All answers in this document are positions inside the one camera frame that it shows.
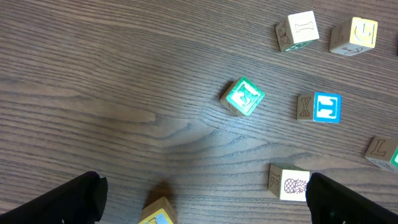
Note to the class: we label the green number 7 block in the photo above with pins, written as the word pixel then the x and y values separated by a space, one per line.
pixel 383 153

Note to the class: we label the white block green side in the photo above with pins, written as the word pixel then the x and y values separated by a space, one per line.
pixel 297 31

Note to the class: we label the blue letter T block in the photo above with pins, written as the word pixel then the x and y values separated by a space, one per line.
pixel 319 107

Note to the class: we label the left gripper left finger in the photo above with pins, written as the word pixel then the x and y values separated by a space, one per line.
pixel 81 200

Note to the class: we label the yellow top block far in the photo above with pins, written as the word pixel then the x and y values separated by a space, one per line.
pixel 354 36

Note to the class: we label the green letter block left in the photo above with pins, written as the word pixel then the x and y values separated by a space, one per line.
pixel 242 97

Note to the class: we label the yellow top block near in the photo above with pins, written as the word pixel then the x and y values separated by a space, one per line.
pixel 158 212

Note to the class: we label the wooden block yellow side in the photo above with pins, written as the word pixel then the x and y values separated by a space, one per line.
pixel 288 182

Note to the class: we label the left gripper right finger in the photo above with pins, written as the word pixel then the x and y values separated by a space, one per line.
pixel 332 203

